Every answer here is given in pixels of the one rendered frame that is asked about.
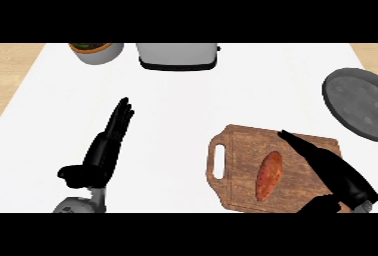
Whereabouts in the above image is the grey toaster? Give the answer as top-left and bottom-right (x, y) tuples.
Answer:
(134, 43), (223, 72)

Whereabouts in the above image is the orange sweet potato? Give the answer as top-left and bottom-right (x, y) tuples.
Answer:
(254, 150), (285, 203)

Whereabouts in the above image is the brown wooden cutting board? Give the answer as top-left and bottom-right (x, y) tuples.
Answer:
(205, 123), (353, 214)

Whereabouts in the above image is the dark grey pan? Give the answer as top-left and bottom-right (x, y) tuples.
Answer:
(320, 67), (378, 143)

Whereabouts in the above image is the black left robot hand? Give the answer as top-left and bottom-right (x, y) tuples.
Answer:
(56, 96), (136, 190)

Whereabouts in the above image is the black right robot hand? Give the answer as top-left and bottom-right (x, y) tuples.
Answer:
(276, 129), (378, 214)

